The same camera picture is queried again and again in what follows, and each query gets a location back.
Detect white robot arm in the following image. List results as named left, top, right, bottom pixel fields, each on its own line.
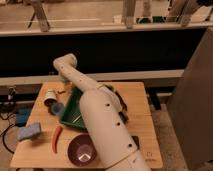
left=53, top=54, right=151, bottom=171

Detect blue plastic cup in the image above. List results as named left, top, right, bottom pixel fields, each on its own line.
left=50, top=102, right=64, bottom=116

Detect white plastic cup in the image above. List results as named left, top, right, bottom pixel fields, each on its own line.
left=44, top=89, right=57, bottom=106

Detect green plastic tray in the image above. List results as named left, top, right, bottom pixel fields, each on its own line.
left=60, top=87, right=114, bottom=130

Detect black remote control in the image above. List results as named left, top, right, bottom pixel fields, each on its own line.
left=132, top=136, right=140, bottom=149

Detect orange carrot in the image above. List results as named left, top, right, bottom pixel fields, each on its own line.
left=52, top=126, right=63, bottom=154

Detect blue box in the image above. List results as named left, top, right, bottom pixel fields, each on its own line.
left=15, top=108, right=31, bottom=127

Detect black handled brush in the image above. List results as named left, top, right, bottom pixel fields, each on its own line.
left=115, top=91, right=129, bottom=124

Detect black cable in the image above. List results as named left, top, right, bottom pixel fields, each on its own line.
left=1, top=123, right=18, bottom=155

